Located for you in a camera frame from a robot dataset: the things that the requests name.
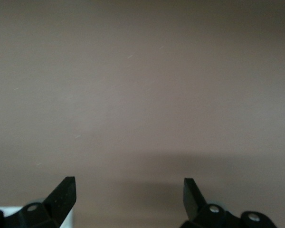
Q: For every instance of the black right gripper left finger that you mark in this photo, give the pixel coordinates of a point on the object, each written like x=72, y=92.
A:
x=59, y=202

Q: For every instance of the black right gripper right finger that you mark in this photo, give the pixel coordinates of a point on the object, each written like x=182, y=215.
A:
x=194, y=204

